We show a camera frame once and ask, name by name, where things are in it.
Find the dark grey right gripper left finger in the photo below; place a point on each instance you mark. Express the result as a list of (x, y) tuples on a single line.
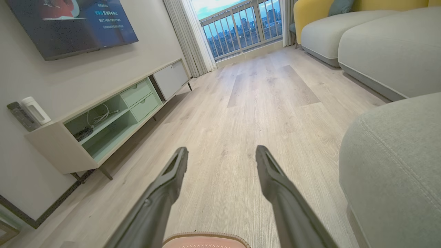
[(153, 203)]

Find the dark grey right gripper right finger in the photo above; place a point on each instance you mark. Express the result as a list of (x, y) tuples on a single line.
[(289, 210)]

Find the cream plastic laundry basket brown rim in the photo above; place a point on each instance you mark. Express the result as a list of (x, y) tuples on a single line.
[(206, 241)]

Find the grey fabric ottoman seat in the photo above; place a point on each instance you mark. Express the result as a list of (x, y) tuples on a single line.
[(396, 172)]

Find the beige and green TV cabinet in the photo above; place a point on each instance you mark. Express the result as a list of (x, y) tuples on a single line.
[(65, 148)]

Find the white cylindrical bottle device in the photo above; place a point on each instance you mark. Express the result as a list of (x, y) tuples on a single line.
[(36, 110)]

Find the dark grey remote control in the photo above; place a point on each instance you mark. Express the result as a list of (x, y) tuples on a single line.
[(22, 117)]

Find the white pleated curtain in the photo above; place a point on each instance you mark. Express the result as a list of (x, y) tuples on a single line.
[(287, 20), (191, 38)]

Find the white balcony railing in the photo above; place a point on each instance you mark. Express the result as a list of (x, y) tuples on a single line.
[(241, 29)]

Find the teal throw cushion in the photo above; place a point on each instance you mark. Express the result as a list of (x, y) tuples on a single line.
[(340, 7)]

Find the wall-mounted flat television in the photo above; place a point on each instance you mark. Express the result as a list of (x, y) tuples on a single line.
[(69, 24)]

